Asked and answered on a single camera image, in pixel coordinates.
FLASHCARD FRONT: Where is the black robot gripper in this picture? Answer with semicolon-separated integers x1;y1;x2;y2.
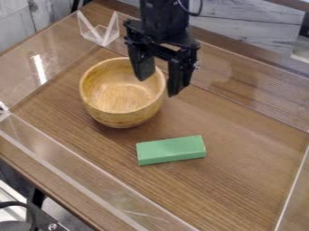
123;0;202;97

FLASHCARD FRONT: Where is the green rectangular block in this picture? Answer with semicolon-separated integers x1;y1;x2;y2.
136;135;206;166

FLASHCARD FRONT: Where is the brown wooden bowl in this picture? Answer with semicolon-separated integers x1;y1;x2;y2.
78;57;167;129

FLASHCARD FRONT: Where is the clear acrylic corner bracket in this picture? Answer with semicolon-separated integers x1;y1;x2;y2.
76;11;119;47

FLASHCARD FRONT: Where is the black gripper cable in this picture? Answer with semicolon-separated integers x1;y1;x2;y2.
176;0;203;17

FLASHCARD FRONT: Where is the clear acrylic tray wall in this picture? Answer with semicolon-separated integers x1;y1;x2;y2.
0;16;309;231

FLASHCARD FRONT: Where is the black table leg frame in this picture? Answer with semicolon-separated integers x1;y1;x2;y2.
26;188;69;231

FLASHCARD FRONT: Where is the black cable on floor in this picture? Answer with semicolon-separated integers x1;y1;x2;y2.
0;200;37;231

